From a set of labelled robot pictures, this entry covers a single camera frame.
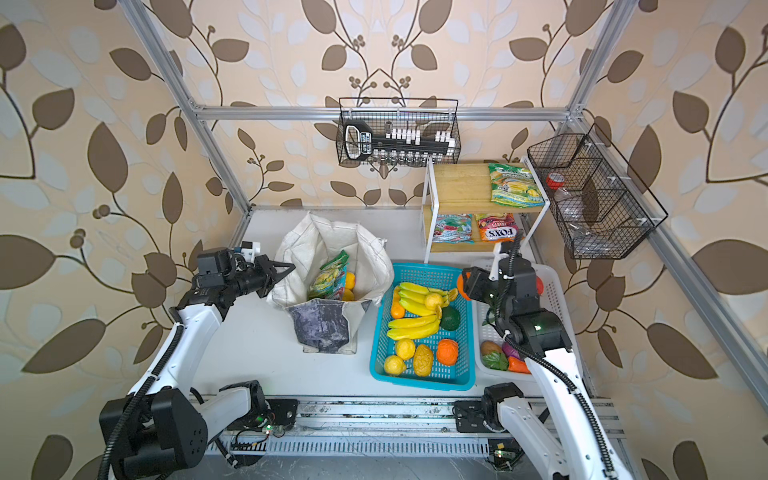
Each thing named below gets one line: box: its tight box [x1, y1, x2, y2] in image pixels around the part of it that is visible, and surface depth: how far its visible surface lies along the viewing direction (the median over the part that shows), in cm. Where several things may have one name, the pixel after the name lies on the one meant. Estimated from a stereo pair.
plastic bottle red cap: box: [546, 172, 585, 223], surface depth 80 cm
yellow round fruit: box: [384, 355, 407, 376], surface depth 80 cm
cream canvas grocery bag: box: [267, 213, 394, 355], surface depth 82 cm
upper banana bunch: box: [398, 282, 458, 315], surface depth 90 cm
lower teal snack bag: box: [432, 213, 475, 245], surface depth 91 cm
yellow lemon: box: [396, 338, 416, 360], surface depth 82 cm
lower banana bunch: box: [387, 314, 440, 340], surface depth 87 cm
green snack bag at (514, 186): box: [488, 163, 545, 208], surface depth 77 cm
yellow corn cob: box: [414, 344, 433, 377], surface depth 80 cm
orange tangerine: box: [436, 338, 459, 367], surface depth 81 cm
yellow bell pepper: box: [346, 271, 357, 290], surface depth 98 cm
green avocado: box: [440, 306, 461, 331], surface depth 86 cm
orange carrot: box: [507, 356, 532, 375], surface depth 76 cm
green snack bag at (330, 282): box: [307, 250, 350, 300], surface depth 88 cm
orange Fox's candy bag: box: [478, 213, 518, 243], surface depth 92 cm
